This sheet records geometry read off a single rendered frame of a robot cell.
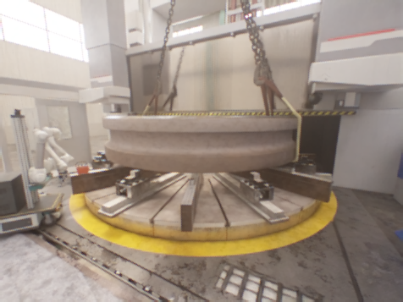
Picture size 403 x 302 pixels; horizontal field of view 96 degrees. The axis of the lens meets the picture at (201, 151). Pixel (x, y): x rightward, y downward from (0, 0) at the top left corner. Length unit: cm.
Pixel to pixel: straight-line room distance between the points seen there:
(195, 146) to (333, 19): 310
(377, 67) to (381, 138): 241
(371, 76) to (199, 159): 276
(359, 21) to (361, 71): 93
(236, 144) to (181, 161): 98
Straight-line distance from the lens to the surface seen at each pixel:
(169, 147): 312
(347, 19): 430
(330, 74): 363
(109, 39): 684
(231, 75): 586
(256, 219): 289
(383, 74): 374
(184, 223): 247
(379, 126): 575
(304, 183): 387
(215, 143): 302
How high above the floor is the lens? 175
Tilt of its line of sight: 11 degrees down
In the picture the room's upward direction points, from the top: straight up
